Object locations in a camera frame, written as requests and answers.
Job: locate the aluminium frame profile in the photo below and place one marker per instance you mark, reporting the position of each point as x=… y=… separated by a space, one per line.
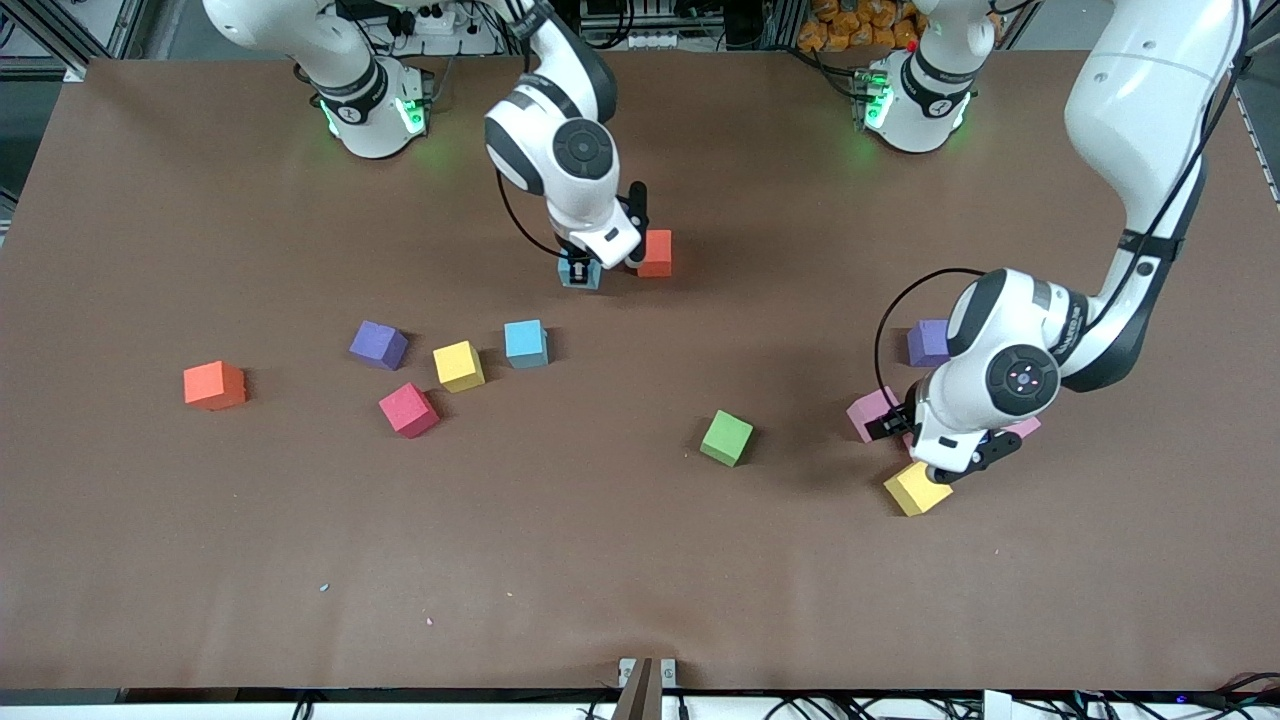
x=125 y=25

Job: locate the orange packets heap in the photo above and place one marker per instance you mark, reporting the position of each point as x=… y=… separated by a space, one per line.
x=850 y=25

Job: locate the blue foam block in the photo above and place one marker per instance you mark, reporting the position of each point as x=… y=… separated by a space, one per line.
x=598 y=278
x=525 y=342

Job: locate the green foam block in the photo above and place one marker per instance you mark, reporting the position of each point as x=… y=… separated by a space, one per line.
x=726 y=436

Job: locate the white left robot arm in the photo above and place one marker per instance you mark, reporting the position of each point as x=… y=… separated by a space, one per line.
x=1140 y=100

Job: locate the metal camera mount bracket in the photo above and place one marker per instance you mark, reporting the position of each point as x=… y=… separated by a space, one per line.
x=640 y=695

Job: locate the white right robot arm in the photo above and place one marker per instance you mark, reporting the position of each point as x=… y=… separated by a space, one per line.
x=560 y=150

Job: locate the yellow foam block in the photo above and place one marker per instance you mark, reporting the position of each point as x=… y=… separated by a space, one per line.
x=912 y=492
x=458 y=365

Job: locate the orange foam block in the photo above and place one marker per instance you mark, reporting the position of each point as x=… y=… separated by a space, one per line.
x=657 y=255
x=214 y=385

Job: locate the white power strip with plugs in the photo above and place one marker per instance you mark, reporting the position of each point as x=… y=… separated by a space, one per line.
x=470 y=42

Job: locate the purple foam block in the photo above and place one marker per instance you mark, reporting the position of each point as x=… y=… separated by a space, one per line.
x=925 y=345
x=377 y=343

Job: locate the paper table cover sheet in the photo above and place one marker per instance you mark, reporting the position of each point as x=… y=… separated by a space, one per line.
x=640 y=550

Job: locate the pink foam block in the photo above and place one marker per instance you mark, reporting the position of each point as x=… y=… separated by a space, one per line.
x=868 y=412
x=1028 y=427

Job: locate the red foam block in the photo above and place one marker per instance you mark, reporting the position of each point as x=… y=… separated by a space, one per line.
x=407 y=408

